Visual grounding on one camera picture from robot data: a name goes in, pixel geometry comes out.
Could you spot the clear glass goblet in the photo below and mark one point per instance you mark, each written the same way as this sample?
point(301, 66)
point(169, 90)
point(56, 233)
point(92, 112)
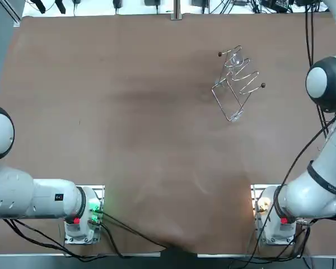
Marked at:
point(234, 60)

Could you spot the large grey power supply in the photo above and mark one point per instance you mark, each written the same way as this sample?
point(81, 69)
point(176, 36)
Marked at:
point(199, 2)
point(152, 2)

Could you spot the aluminium frame rail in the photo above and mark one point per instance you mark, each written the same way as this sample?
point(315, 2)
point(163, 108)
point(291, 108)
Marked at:
point(16, 21)

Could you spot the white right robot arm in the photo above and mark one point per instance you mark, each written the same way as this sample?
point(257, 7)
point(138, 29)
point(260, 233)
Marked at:
point(324, 81)

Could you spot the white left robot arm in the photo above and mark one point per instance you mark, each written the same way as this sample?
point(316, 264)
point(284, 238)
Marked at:
point(16, 196)

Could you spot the black box device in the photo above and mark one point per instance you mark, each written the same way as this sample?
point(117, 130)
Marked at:
point(308, 2)

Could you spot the black labelled power adapter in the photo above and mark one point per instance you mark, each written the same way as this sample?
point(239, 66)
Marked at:
point(274, 2)

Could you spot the aluminium frame post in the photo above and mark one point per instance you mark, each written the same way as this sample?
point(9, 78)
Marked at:
point(176, 9)

